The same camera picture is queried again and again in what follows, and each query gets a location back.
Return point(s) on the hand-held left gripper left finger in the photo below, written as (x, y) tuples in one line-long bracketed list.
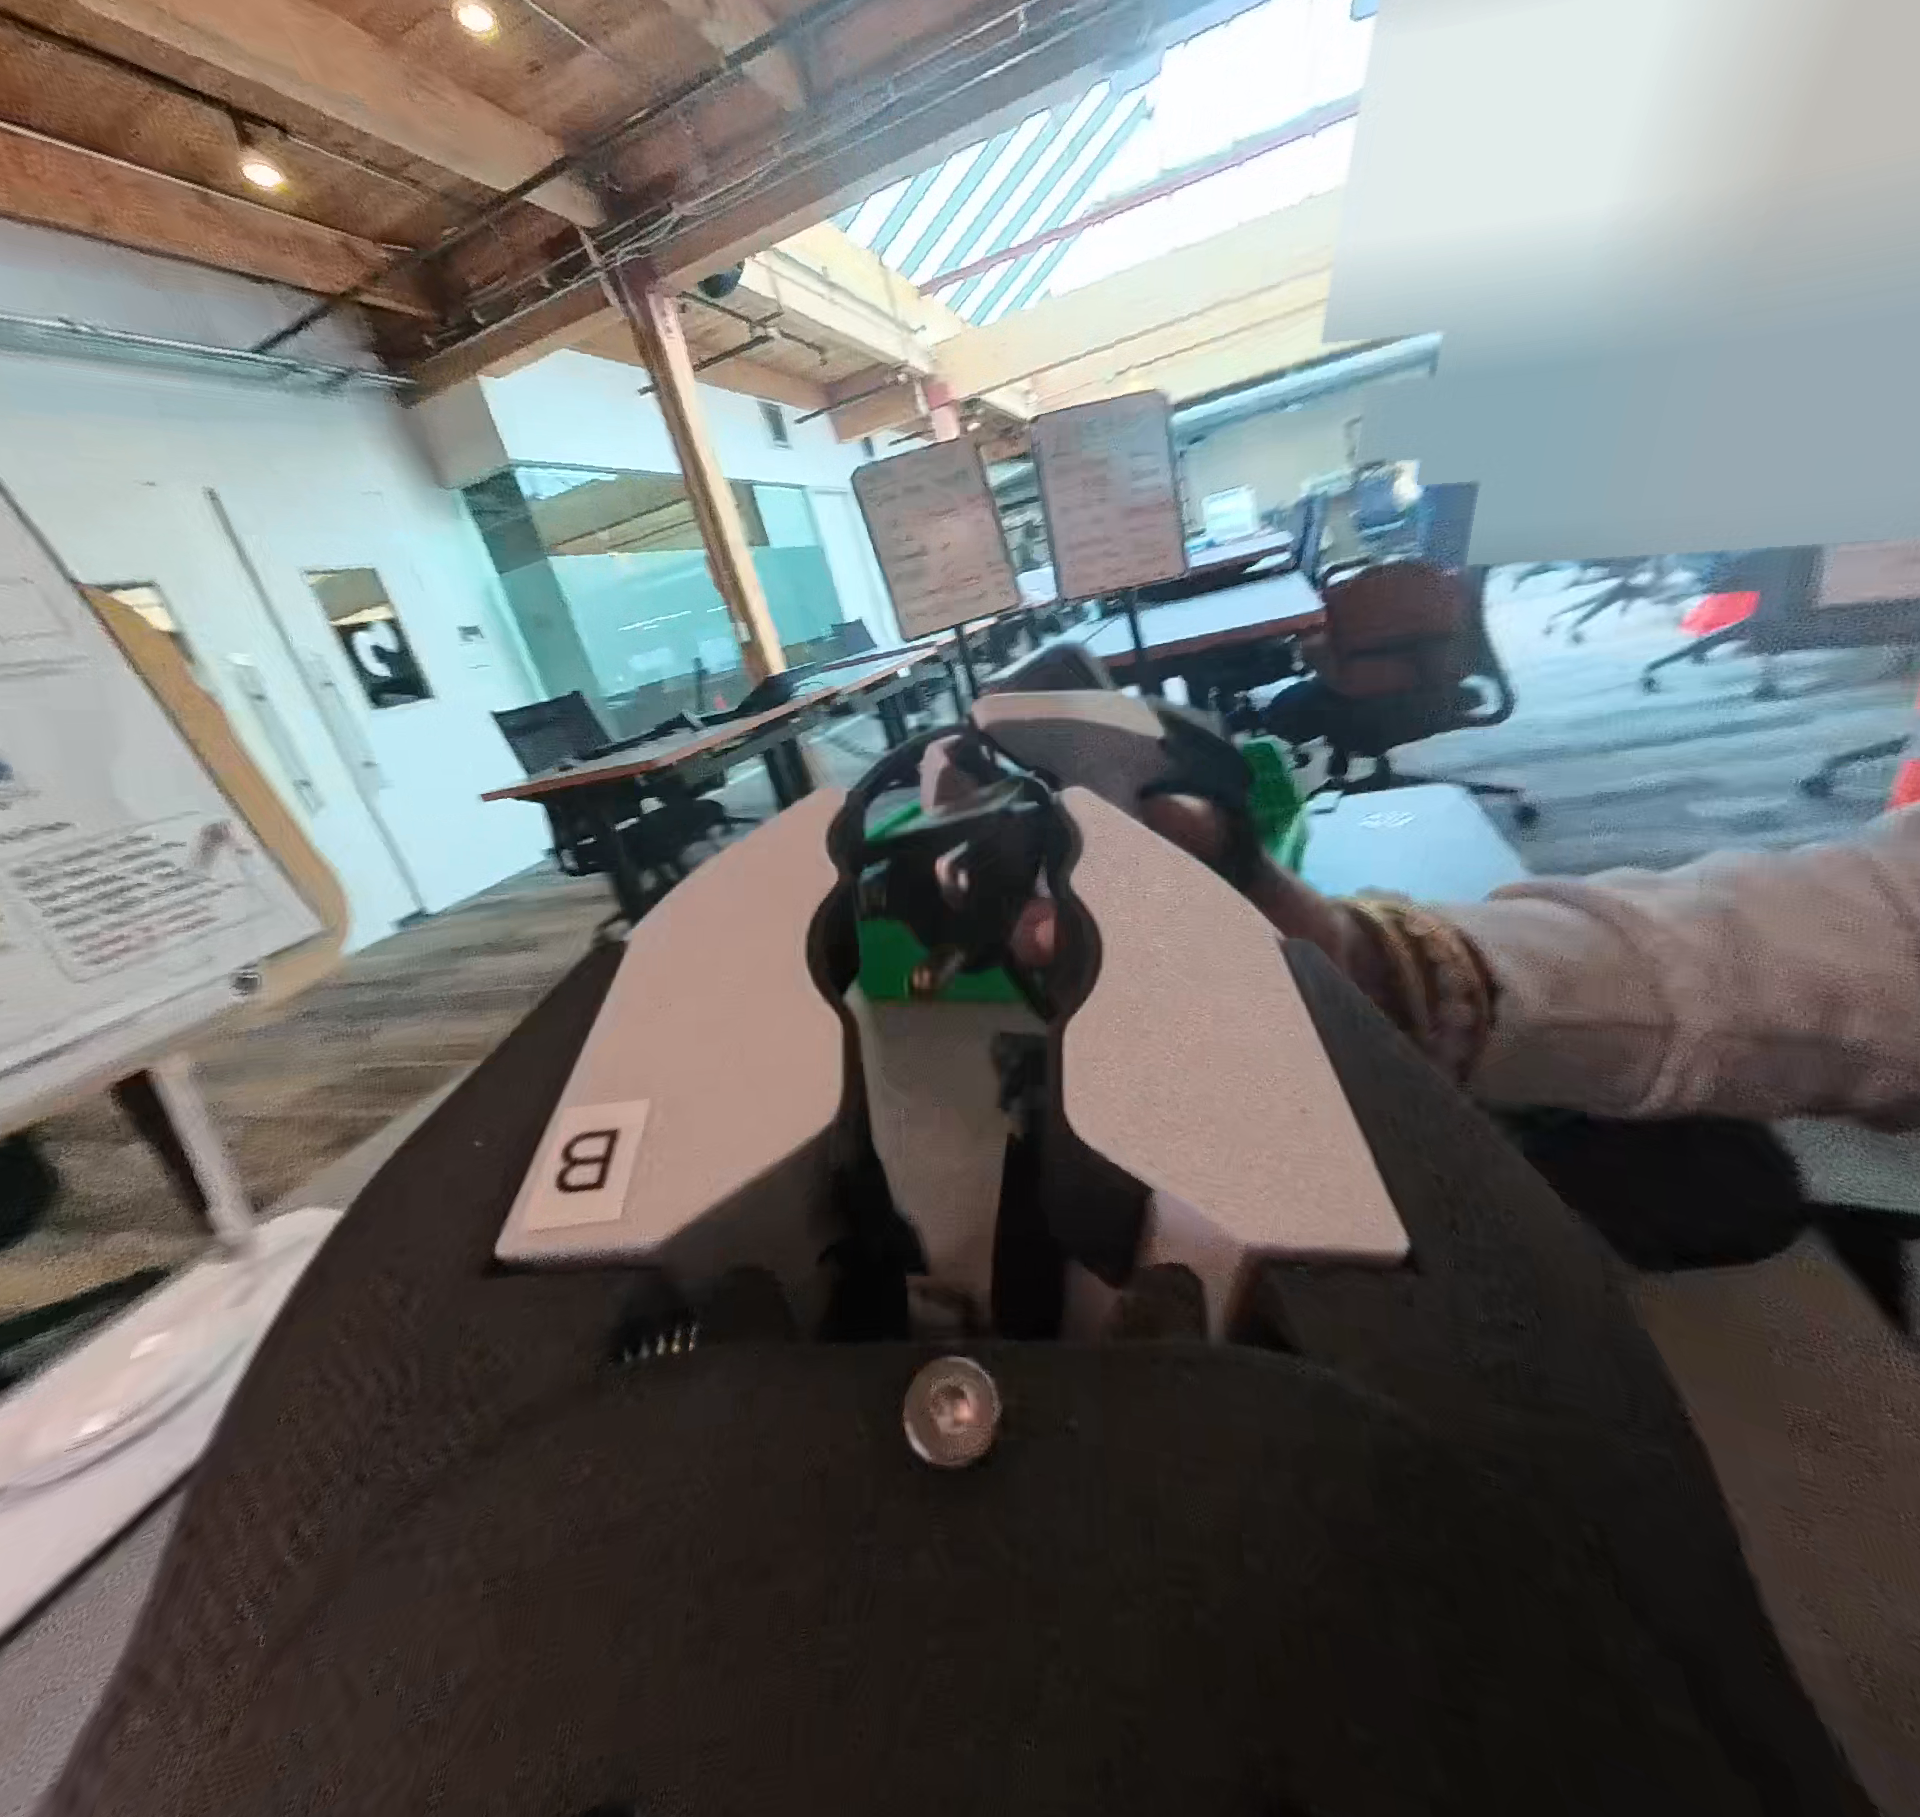
[(707, 1069)]

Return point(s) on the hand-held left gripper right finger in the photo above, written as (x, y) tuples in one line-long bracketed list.
[(1215, 1082)]

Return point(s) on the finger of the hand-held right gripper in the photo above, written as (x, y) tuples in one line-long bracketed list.
[(1081, 738)]

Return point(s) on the black power plug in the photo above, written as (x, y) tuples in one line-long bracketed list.
[(959, 872)]

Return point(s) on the green plastic bin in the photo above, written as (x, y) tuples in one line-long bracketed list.
[(901, 962)]

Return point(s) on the person's right forearm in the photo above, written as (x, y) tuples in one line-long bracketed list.
[(1680, 979)]

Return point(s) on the brown office desk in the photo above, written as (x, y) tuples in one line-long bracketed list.
[(1215, 617), (707, 738)]

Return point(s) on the handwritten whiteboard sign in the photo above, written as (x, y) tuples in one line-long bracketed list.
[(938, 542), (1111, 497)]

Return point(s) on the brown office chair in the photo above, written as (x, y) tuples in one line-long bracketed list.
[(1394, 648)]

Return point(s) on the black office chair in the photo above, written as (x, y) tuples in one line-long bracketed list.
[(546, 729)]

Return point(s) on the white instruction board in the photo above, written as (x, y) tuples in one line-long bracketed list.
[(90, 872)]

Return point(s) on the white board stand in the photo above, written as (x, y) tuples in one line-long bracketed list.
[(90, 1396)]

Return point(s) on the ceiling spotlight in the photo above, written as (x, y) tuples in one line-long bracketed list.
[(476, 8), (260, 170)]

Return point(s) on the dark wall sign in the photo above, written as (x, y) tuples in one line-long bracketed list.
[(375, 648)]

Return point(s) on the black dome camera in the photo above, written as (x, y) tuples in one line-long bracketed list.
[(721, 284)]

